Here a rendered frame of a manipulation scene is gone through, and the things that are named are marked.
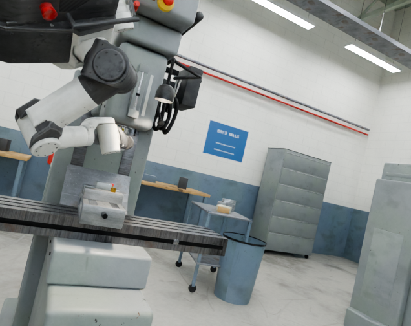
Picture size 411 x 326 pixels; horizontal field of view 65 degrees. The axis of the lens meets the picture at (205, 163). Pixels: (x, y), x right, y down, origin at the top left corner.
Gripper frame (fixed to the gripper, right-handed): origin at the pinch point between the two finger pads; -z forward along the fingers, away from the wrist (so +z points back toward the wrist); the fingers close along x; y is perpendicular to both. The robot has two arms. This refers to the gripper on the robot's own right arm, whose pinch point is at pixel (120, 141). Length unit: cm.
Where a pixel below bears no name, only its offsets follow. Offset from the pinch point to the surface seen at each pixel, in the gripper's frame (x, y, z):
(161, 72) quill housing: -10.7, -31.1, 5.7
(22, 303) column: 33, 86, -28
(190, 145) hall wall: -29, -47, -463
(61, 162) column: 31.2, 15.4, -27.7
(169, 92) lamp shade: -17.1, -20.5, 19.7
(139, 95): -5.2, -18.5, 12.0
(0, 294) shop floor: 80, 123, -112
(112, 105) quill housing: 4.1, -12.4, 11.3
